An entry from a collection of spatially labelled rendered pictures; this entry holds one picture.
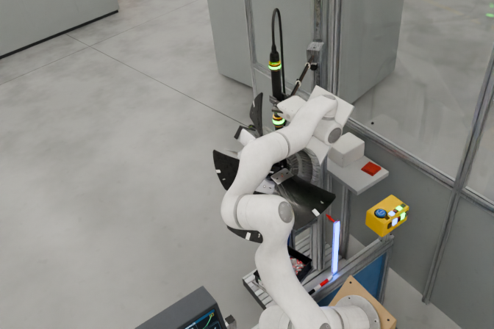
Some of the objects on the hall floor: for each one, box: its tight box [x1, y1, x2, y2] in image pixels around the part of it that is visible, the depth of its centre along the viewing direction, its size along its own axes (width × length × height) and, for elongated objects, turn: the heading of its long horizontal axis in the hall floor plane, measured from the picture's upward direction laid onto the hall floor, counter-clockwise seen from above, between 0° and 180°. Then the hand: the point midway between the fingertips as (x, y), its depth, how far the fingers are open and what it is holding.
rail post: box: [376, 247, 393, 306], centre depth 231 cm, size 4×4×78 cm
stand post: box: [310, 156, 327, 272], centre depth 254 cm, size 4×9×115 cm, turn 41°
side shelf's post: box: [339, 185, 352, 259], centre depth 271 cm, size 4×4×83 cm
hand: (277, 98), depth 167 cm, fingers closed on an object, 4 cm apart
